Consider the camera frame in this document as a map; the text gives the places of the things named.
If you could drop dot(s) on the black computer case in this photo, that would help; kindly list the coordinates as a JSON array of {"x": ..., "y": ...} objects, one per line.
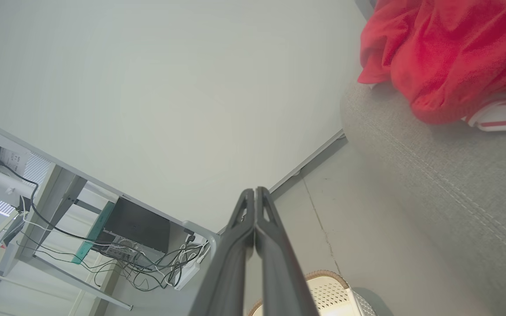
[{"x": 141, "y": 224}]

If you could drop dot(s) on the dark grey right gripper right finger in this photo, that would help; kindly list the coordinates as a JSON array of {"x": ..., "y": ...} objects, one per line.
[{"x": 281, "y": 267}]

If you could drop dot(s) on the white partition panel grey frame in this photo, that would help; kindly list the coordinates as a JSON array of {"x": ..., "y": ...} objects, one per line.
[{"x": 169, "y": 101}]

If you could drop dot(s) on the teal flat board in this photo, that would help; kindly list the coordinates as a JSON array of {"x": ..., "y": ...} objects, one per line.
[{"x": 92, "y": 232}]

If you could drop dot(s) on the beige fabric sofa seat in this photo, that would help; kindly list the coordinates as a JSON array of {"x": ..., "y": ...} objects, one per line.
[{"x": 446, "y": 210}]

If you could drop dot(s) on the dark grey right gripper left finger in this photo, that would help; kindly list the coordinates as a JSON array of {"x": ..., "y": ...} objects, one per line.
[{"x": 226, "y": 267}]

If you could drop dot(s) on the white laundry basket woven rim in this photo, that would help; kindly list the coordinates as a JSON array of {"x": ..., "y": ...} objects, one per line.
[{"x": 332, "y": 294}]

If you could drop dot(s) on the long white power strip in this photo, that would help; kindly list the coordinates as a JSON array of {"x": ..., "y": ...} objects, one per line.
[{"x": 189, "y": 267}]

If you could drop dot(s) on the red fleece garment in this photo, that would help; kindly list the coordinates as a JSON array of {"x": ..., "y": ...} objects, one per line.
[{"x": 450, "y": 57}]

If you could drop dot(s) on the grey metal desk frame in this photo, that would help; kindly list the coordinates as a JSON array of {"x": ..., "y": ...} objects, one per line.
[{"x": 51, "y": 210}]

